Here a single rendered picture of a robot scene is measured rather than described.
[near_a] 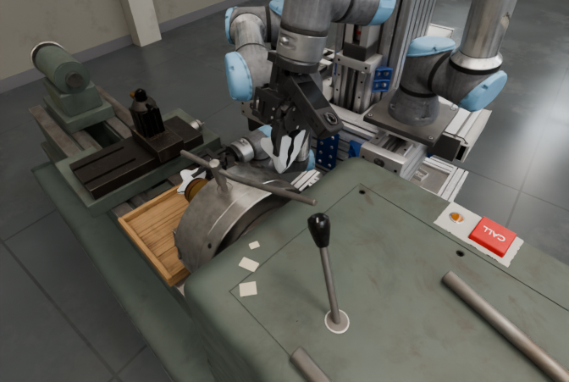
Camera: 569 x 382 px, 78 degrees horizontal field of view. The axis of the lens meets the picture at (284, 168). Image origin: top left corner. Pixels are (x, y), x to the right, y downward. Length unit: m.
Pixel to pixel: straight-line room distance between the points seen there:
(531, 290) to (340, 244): 0.30
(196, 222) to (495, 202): 2.31
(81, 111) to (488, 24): 1.53
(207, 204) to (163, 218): 0.47
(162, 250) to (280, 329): 0.65
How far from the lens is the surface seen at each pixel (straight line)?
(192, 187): 0.97
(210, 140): 1.42
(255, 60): 0.86
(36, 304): 2.37
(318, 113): 0.55
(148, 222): 1.22
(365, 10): 0.61
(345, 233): 0.66
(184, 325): 1.39
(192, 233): 0.78
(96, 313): 2.19
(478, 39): 0.94
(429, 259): 0.67
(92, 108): 1.79
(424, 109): 1.12
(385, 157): 1.06
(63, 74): 1.70
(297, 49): 0.55
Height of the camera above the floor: 1.77
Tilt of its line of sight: 42 degrees down
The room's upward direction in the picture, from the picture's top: straight up
